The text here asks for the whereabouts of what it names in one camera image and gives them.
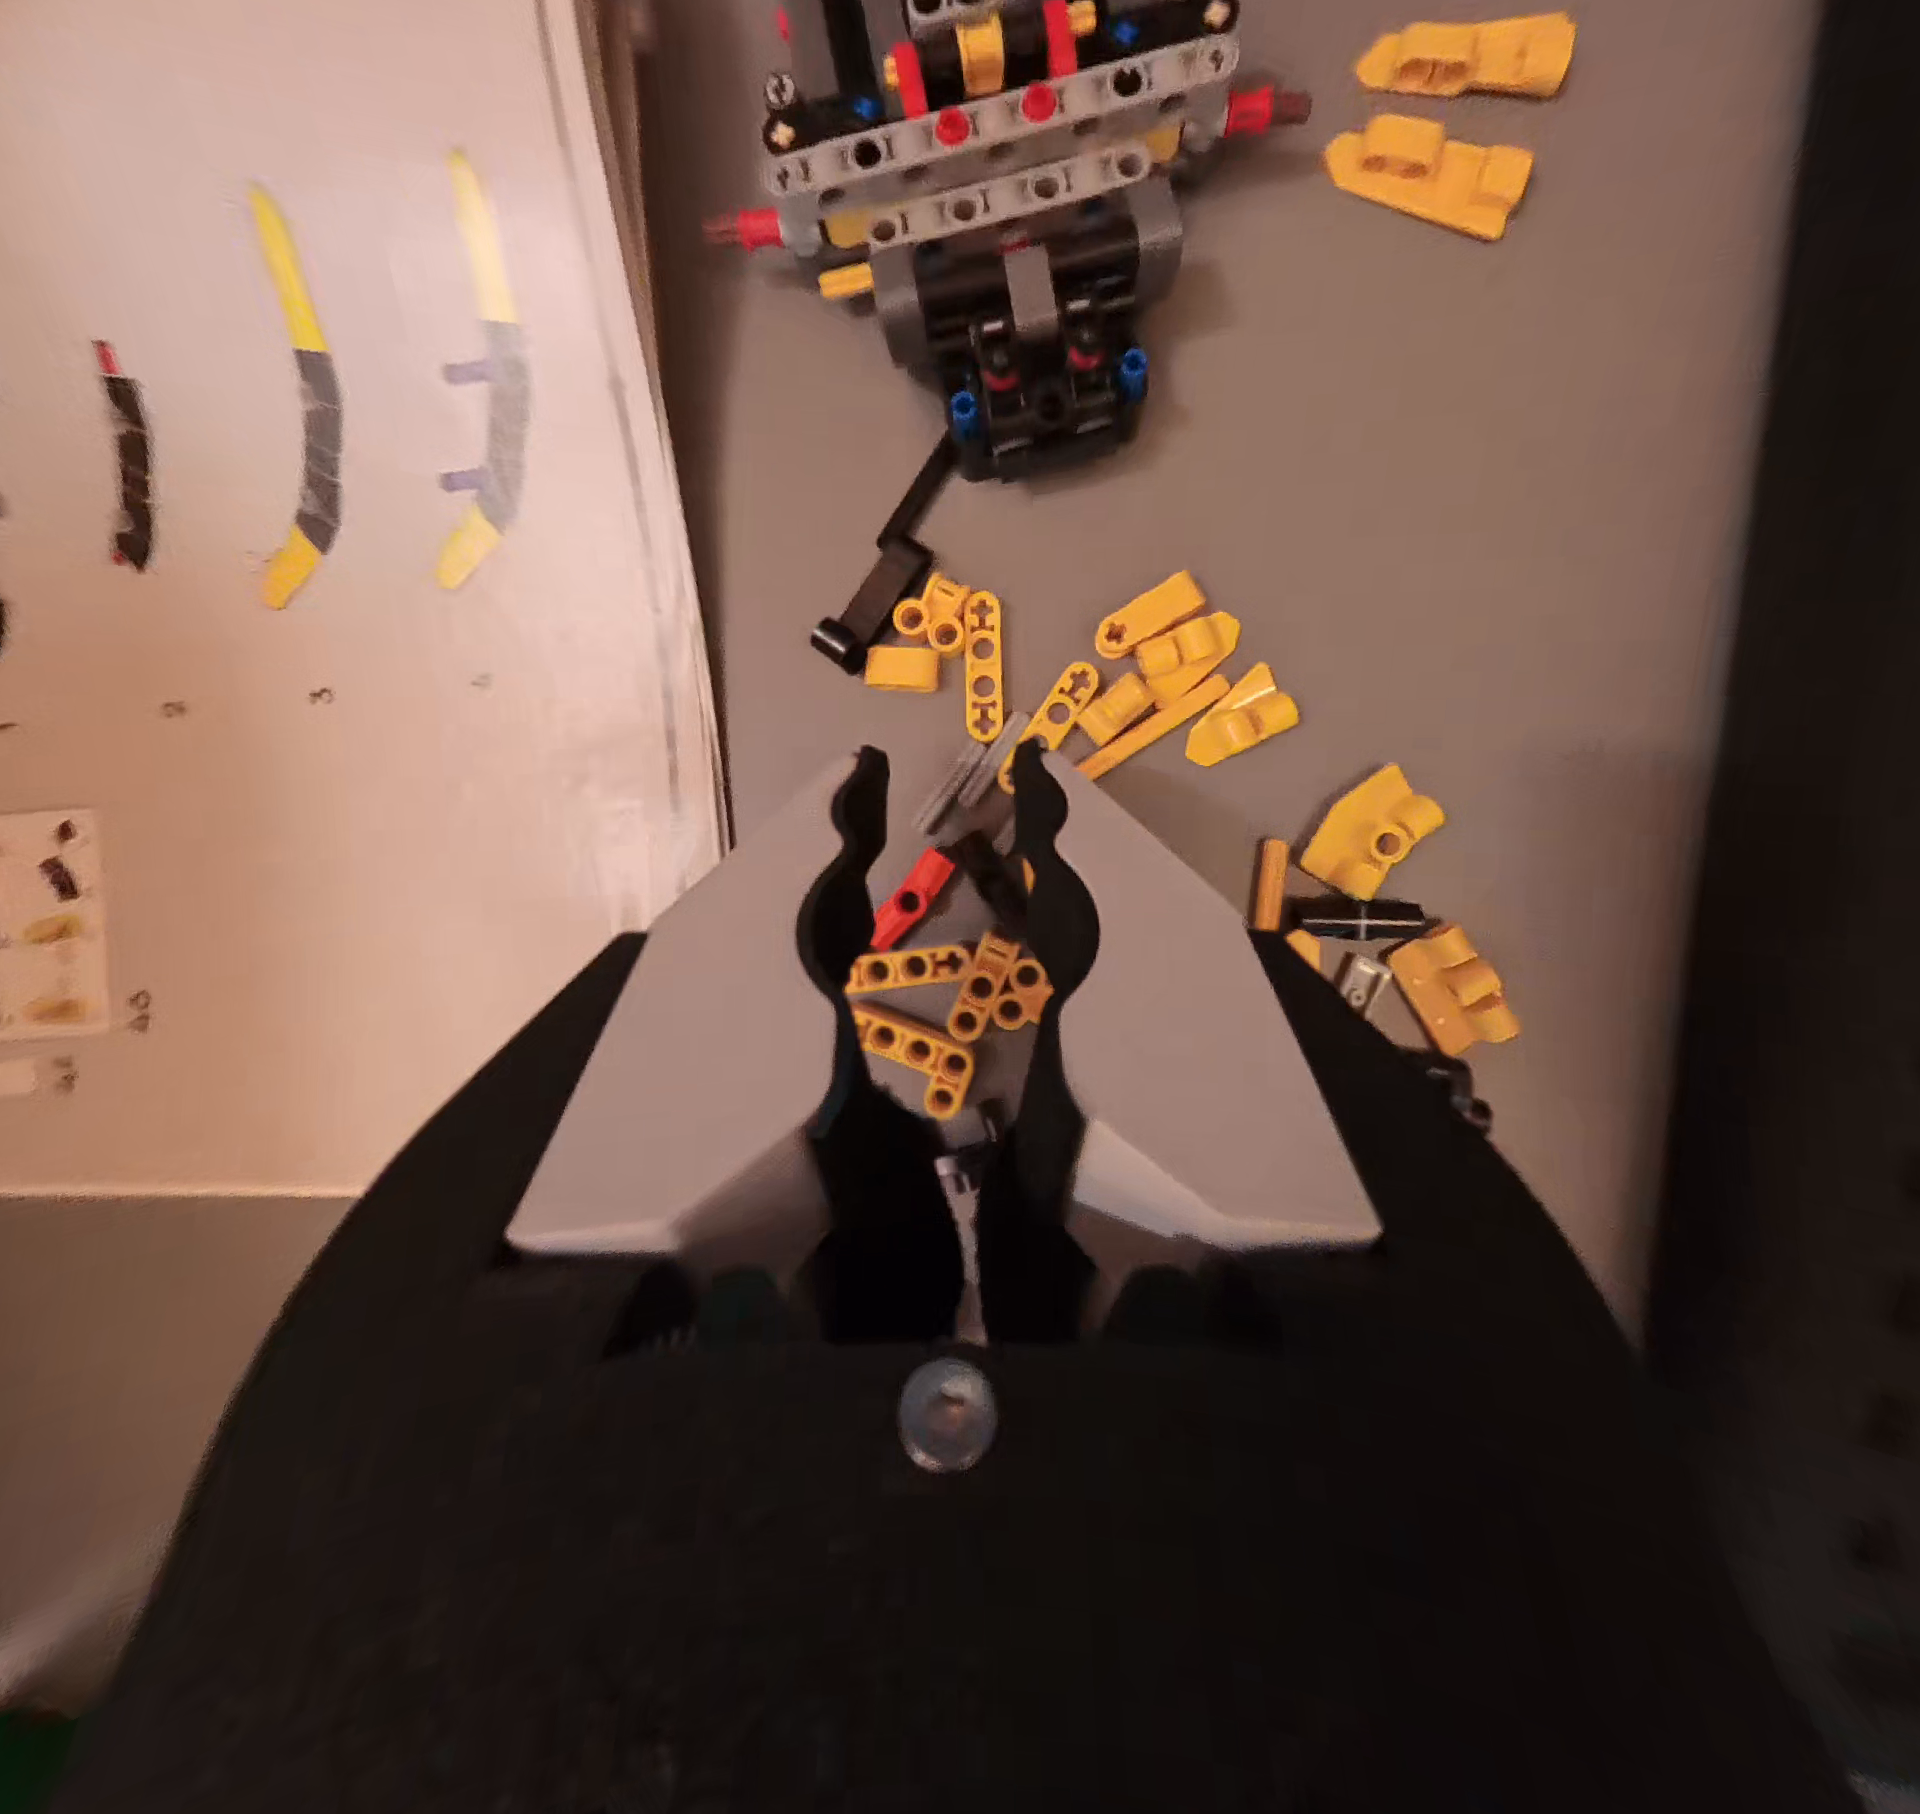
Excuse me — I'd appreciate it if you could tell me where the pile of yellow lego pieces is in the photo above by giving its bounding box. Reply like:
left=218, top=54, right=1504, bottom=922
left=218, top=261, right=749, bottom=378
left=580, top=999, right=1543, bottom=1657
left=841, top=568, right=1524, bottom=1122

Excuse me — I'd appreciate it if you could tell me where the lego car chassis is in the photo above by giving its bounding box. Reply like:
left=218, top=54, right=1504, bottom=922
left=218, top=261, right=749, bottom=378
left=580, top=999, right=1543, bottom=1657
left=702, top=0, right=1317, bottom=487

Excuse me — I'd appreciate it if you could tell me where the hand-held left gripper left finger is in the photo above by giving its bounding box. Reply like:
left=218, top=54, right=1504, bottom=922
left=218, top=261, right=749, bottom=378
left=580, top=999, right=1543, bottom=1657
left=503, top=747, right=988, bottom=1347

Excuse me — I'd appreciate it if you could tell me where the red lego connector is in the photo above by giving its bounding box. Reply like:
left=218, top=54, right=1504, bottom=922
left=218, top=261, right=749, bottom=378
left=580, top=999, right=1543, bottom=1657
left=866, top=851, right=960, bottom=953

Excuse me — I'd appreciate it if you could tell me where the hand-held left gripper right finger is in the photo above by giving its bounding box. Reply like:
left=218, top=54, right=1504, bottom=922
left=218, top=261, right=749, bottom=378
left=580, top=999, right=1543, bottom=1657
left=977, top=739, right=1386, bottom=1347

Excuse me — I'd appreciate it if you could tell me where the black lego axle connector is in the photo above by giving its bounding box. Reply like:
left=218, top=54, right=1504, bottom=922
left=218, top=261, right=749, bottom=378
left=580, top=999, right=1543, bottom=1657
left=810, top=438, right=963, bottom=674

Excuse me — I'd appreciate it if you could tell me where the white instruction booklet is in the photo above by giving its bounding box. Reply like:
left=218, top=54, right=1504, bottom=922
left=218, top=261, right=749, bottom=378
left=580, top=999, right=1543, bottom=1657
left=0, top=0, right=738, bottom=1204

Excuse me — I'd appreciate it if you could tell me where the yellow lego panel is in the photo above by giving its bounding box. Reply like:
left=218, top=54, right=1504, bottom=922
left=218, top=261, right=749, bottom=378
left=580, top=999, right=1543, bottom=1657
left=1320, top=115, right=1538, bottom=245
left=1351, top=10, right=1580, bottom=102

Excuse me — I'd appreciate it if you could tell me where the green plastic bin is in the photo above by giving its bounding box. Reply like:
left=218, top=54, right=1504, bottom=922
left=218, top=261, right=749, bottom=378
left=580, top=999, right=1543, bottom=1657
left=0, top=1709, right=70, bottom=1814

